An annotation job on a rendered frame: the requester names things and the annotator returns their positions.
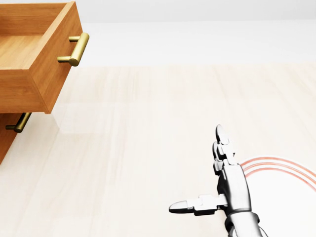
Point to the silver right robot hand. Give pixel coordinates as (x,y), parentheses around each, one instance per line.
(234,187)

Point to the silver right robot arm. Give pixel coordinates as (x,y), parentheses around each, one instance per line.
(247,224)

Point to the white plate with red rings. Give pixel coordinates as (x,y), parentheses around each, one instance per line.
(281,195)

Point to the open wooden drawer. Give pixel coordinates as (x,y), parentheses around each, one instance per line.
(37,61)

